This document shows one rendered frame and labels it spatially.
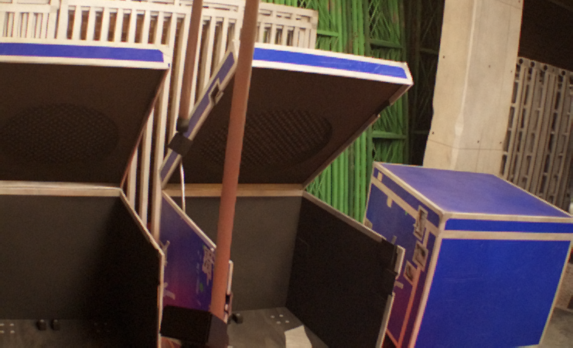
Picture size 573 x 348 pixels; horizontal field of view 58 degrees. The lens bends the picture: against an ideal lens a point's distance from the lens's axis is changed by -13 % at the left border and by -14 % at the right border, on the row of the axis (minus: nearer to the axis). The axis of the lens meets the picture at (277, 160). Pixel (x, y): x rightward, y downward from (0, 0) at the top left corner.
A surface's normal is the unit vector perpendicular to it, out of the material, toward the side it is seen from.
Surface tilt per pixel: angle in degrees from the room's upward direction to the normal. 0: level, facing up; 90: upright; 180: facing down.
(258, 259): 90
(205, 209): 90
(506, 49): 90
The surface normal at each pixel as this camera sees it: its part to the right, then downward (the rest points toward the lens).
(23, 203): 0.44, 0.24
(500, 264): 0.17, 0.23
